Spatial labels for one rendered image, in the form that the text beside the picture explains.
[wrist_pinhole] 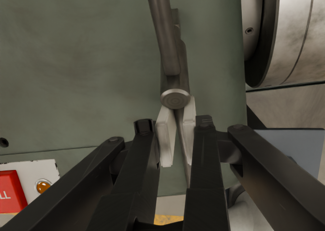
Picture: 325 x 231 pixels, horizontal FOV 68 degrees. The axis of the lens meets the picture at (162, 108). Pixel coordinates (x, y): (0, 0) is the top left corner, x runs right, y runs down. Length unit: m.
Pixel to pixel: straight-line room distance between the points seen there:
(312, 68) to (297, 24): 0.08
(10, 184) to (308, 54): 0.41
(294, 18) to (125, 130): 0.23
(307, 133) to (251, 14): 0.63
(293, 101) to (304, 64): 1.34
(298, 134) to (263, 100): 0.76
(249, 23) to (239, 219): 0.53
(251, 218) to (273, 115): 1.05
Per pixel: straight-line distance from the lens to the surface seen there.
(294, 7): 0.31
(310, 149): 0.94
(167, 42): 0.16
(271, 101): 1.65
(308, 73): 0.39
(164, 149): 0.15
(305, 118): 1.76
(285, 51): 0.33
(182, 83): 0.17
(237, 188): 0.85
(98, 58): 0.28
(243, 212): 0.75
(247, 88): 1.03
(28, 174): 0.38
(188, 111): 0.17
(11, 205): 0.41
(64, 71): 0.30
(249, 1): 0.34
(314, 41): 0.34
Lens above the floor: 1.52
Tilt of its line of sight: 72 degrees down
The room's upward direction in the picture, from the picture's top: 160 degrees counter-clockwise
